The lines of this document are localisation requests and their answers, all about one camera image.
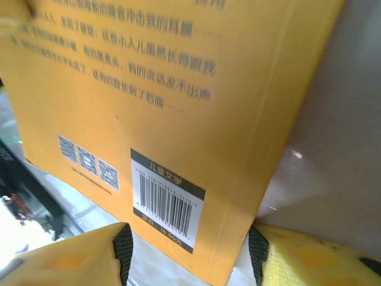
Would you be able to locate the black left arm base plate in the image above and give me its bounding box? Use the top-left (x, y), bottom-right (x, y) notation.
top-left (0, 139), bottom-right (65, 241)

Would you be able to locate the yellow paperback book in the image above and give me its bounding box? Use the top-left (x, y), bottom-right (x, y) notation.
top-left (0, 0), bottom-right (348, 286)

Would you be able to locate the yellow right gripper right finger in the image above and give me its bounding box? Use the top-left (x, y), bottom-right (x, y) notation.
top-left (248, 223), bottom-right (381, 286)

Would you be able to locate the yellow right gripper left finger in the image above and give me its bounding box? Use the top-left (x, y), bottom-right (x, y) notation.
top-left (0, 222), bottom-right (134, 286)

